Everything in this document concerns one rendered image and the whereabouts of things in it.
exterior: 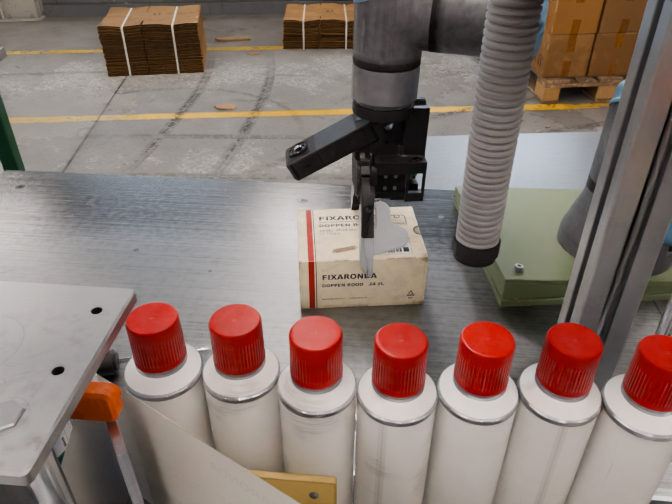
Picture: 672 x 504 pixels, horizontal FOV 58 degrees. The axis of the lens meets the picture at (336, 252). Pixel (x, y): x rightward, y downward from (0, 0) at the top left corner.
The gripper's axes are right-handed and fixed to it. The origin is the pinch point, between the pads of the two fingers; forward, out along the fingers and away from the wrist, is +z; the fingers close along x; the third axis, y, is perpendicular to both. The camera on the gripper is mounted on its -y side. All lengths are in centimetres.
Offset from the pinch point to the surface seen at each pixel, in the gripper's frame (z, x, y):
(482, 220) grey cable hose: -23.2, -31.4, 4.6
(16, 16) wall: 91, 497, -247
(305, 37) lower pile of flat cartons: 80, 392, 1
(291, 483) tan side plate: -9.4, -41.6, -8.8
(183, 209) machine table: 5.9, 20.1, -26.5
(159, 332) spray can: -19.7, -37.8, -16.6
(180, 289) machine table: 5.9, -1.0, -23.9
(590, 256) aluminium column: -17.5, -27.8, 15.3
